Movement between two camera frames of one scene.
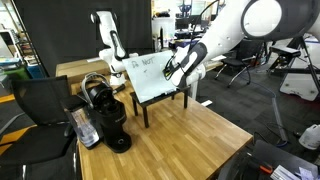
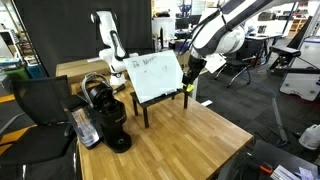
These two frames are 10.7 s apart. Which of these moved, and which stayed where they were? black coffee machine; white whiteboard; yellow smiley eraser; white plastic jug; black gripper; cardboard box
Moved: black gripper; yellow smiley eraser
Stayed: white whiteboard; cardboard box; white plastic jug; black coffee machine
